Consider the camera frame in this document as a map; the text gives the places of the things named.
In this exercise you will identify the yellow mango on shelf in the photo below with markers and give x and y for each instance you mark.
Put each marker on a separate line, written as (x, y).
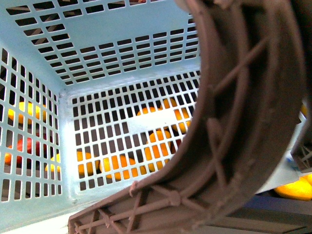
(299, 190)

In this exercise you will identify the teal plastic shopping basket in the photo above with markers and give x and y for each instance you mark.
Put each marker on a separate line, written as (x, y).
(98, 94)

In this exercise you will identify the brown basket handle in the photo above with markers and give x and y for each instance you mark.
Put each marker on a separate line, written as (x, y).
(251, 86)

